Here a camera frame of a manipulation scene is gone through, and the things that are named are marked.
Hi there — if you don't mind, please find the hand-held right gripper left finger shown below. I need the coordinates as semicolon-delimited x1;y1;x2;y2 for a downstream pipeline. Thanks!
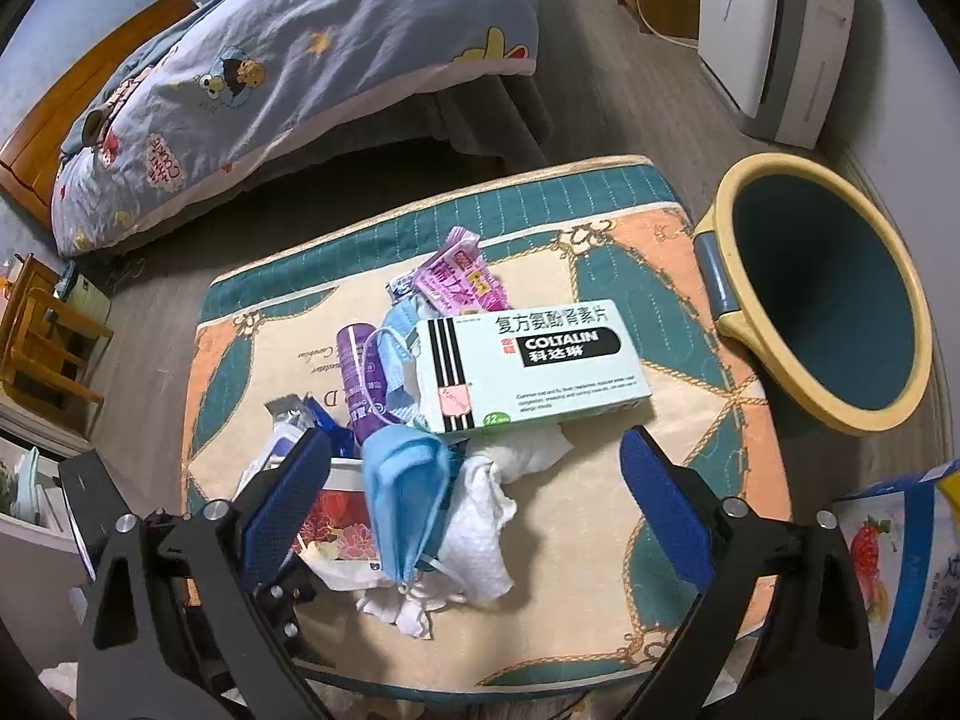
75;426;338;720

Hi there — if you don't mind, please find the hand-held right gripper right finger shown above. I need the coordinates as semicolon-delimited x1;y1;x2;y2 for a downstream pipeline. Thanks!
619;424;878;720

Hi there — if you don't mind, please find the blue face mask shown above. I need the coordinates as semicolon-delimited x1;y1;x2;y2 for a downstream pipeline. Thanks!
362;424;455;586
360;296;432;428

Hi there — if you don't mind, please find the yellow bin with teal inside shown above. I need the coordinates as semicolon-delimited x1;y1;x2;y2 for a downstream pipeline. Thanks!
691;154;935;436

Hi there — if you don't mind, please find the purple plastic wrapper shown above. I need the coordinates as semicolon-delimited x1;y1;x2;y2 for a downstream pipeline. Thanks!
411;226;509;320

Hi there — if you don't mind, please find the blue white foil packet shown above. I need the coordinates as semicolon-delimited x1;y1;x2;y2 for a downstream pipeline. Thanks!
238;396;353;496

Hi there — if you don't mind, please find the red floral printed box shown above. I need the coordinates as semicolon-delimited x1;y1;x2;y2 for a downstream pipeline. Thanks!
300;457;383;567

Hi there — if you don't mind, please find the teal and orange patterned mat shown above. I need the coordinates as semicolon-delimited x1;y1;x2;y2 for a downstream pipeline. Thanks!
184;156;792;672

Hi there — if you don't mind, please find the purple tube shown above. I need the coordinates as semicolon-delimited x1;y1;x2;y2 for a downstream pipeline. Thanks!
335;324;391;445

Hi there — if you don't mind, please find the crumpled white paper towel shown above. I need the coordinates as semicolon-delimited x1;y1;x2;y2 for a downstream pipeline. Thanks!
465;426;575;485
356;461;518;640

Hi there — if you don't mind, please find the pale green medicine box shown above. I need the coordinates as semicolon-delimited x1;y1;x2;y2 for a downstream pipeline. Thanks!
414;298;652;436

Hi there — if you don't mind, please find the black flat panel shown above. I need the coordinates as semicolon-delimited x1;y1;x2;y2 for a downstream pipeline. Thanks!
58;450;125;578

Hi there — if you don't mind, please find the blue strawberry printed bag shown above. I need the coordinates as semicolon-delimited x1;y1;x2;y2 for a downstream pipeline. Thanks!
832;457;960;695

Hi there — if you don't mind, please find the white shelf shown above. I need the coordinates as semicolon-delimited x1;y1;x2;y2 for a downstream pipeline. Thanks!
0;405;98;556

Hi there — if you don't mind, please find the pale green container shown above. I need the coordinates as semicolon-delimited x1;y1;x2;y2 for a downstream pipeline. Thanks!
56;262;113;316

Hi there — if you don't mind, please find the wooden stool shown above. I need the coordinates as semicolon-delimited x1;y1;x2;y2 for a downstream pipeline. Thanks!
0;253;113;410

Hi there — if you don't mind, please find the grey bed skirt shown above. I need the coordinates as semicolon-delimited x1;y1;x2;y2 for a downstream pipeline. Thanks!
247;75;541;173

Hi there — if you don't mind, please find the cartoon printed blanket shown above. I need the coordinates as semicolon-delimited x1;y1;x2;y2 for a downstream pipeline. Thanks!
52;0;548;256

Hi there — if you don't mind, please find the wooden bed headboard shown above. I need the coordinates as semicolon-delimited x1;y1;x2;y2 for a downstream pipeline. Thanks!
0;0;200;230

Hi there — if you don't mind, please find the white floor appliance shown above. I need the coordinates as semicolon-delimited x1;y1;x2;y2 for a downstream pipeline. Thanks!
697;0;860;149

